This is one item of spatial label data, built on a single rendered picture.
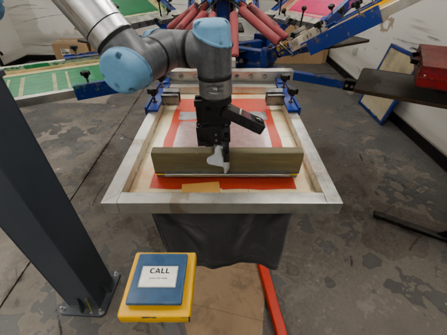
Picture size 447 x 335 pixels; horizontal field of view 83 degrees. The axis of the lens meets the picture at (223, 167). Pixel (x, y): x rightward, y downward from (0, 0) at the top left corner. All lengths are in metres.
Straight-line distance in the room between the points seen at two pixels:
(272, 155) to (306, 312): 1.09
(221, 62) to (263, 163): 0.29
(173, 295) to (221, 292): 1.06
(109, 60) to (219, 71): 0.21
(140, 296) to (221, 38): 0.50
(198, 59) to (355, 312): 1.49
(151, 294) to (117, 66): 0.40
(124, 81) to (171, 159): 0.29
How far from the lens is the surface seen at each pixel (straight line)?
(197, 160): 0.68
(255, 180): 0.73
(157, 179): 0.75
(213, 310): 1.52
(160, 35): 0.56
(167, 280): 0.53
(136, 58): 0.46
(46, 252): 1.30
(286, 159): 0.70
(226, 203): 0.61
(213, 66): 0.54
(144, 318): 0.54
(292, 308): 1.59
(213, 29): 0.53
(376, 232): 2.08
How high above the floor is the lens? 1.43
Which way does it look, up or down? 39 degrees down
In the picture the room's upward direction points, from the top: straight up
